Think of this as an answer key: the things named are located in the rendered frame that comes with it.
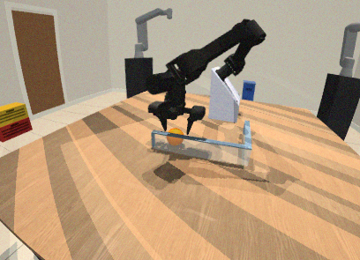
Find clear low l-shaped wall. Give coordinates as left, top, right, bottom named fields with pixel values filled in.
left=152, top=133, right=251, bottom=166

